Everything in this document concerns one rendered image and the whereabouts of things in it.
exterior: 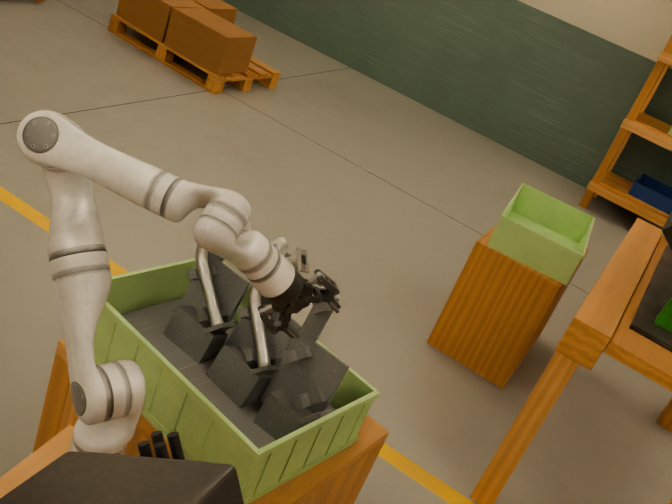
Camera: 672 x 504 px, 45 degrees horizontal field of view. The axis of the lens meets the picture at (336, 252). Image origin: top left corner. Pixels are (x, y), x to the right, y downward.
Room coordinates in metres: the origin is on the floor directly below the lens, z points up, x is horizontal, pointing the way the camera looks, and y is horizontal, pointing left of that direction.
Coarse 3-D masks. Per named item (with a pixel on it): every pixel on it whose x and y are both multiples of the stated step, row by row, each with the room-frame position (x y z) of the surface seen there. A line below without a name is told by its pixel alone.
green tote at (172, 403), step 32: (128, 288) 1.65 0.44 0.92; (160, 288) 1.74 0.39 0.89; (96, 352) 1.49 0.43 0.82; (128, 352) 1.44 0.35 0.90; (160, 384) 1.38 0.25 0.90; (352, 384) 1.61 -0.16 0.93; (160, 416) 1.37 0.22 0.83; (192, 416) 1.33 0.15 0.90; (224, 416) 1.29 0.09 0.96; (352, 416) 1.51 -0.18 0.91; (192, 448) 1.31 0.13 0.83; (224, 448) 1.27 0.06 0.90; (256, 448) 1.24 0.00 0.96; (288, 448) 1.32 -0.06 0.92; (320, 448) 1.44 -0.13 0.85; (256, 480) 1.26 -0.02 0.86; (288, 480) 1.37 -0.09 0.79
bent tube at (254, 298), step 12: (300, 252) 1.64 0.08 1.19; (300, 264) 1.62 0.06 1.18; (252, 288) 1.63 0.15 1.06; (252, 300) 1.61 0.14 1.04; (252, 312) 1.60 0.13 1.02; (252, 324) 1.58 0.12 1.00; (264, 324) 1.59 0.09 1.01; (264, 336) 1.57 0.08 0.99; (264, 348) 1.55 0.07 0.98; (264, 360) 1.53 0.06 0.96
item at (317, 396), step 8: (288, 352) 1.50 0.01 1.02; (296, 352) 1.52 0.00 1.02; (304, 352) 1.52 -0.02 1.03; (288, 360) 1.48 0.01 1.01; (296, 360) 1.51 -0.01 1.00; (312, 392) 1.48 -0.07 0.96; (320, 392) 1.48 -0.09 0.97; (296, 400) 1.44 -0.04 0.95; (304, 400) 1.45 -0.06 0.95; (312, 400) 1.47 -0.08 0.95; (320, 400) 1.46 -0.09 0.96; (296, 408) 1.43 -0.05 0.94
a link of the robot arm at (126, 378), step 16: (112, 368) 1.01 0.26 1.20; (128, 368) 1.03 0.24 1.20; (112, 384) 0.99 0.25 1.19; (128, 384) 1.00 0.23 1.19; (144, 384) 1.02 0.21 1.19; (128, 400) 0.99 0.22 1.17; (144, 400) 1.02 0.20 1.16; (112, 416) 0.98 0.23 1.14; (128, 416) 1.01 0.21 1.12; (80, 432) 0.99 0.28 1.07; (96, 432) 1.00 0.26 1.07; (112, 432) 1.00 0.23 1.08; (128, 432) 1.01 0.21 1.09; (80, 448) 0.98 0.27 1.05; (96, 448) 0.98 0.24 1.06; (112, 448) 0.99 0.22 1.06
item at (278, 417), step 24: (312, 312) 1.57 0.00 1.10; (312, 336) 1.55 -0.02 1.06; (312, 360) 1.52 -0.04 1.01; (336, 360) 1.51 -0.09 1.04; (288, 384) 1.51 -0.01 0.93; (312, 384) 1.50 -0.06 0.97; (336, 384) 1.49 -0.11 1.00; (264, 408) 1.45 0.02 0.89; (288, 408) 1.44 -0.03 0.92; (312, 408) 1.48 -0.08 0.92; (288, 432) 1.42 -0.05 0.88
